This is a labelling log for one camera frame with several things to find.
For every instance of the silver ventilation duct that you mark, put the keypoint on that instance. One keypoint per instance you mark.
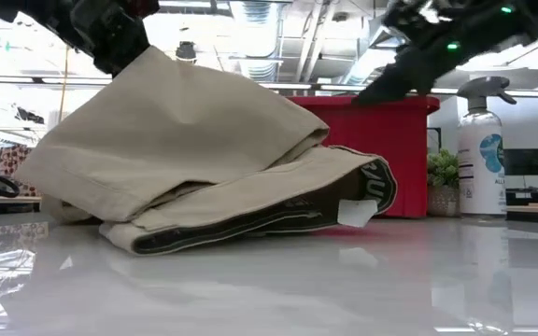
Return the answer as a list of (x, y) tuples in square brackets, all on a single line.
[(257, 37)]

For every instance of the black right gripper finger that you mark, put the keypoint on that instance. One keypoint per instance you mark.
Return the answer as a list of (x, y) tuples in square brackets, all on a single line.
[(400, 81)]

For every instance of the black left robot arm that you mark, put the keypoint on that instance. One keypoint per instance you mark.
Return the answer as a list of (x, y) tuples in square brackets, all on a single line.
[(26, 9)]

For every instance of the small potted succulent plant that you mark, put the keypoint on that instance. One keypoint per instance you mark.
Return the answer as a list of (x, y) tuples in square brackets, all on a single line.
[(443, 172)]

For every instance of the red plastic laundry bin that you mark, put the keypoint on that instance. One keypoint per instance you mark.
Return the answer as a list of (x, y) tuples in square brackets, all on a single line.
[(390, 140)]

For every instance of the patterned fabric bag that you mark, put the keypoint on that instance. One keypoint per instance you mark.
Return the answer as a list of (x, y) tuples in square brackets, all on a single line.
[(12, 161)]

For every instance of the black ceiling dome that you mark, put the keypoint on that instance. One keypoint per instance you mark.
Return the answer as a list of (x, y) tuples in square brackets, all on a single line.
[(186, 51)]

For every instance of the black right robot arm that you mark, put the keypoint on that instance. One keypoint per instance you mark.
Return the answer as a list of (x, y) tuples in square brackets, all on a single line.
[(530, 21)]

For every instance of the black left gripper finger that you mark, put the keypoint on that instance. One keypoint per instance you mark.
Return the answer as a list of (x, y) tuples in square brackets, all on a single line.
[(122, 46)]

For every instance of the black monitor on arm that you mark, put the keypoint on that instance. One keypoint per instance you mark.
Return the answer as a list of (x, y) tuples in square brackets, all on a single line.
[(526, 162)]

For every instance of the white spray bottle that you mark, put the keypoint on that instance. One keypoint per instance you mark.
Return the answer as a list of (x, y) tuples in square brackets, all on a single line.
[(479, 177)]

